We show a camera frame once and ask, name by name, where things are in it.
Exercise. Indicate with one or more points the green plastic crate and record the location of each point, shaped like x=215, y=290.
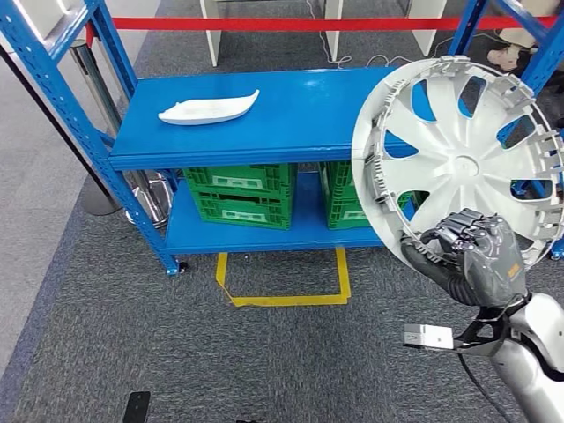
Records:
x=198, y=204
x=339, y=198

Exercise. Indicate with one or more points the person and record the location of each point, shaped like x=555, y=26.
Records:
x=506, y=55

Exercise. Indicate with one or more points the red barrier belt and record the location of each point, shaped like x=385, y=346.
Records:
x=286, y=24

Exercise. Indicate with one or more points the white desk with steel bars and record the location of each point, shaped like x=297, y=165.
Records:
x=213, y=41
x=425, y=41

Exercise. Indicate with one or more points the white curved plastic part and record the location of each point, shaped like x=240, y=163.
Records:
x=207, y=111

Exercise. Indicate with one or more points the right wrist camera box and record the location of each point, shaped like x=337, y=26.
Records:
x=429, y=337

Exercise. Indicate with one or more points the steel stanchion post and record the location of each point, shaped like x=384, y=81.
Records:
x=94, y=87

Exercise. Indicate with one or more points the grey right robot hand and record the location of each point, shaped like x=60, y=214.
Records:
x=489, y=268

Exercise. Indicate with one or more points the silver plastic wheel hubcap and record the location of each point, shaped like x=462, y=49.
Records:
x=466, y=166

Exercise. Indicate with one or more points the blue metal shelf rack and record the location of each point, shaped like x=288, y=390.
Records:
x=286, y=117

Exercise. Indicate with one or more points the black stanchion post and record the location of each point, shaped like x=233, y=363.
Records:
x=99, y=201

